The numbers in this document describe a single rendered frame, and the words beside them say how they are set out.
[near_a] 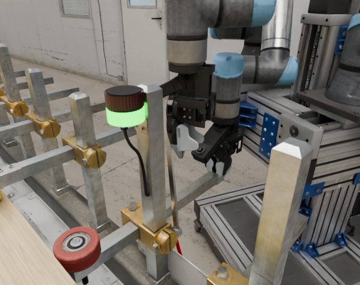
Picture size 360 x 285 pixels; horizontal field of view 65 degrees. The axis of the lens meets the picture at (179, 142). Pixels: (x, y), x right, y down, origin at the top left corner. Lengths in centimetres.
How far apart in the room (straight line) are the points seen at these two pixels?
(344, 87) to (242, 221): 98
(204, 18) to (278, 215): 34
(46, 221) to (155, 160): 66
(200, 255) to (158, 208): 116
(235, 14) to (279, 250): 38
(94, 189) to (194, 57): 45
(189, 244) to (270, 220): 141
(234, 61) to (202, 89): 16
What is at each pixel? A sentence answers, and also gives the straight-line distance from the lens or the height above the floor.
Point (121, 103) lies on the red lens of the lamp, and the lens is 42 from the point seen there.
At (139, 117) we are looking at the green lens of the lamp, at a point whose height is 113.
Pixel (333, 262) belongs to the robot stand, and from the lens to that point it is 159.
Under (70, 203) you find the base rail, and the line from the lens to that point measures 101.
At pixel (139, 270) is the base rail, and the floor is 70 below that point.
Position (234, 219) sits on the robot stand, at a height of 21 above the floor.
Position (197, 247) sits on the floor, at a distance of 176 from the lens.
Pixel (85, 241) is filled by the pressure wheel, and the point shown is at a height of 90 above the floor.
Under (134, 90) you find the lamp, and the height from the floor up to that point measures 117.
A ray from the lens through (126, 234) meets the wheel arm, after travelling 62.
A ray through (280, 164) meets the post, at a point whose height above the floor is 113.
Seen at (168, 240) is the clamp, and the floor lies 86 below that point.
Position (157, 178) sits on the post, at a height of 100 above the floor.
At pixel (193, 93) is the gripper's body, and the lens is 55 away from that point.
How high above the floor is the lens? 130
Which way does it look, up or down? 27 degrees down
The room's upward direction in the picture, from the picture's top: straight up
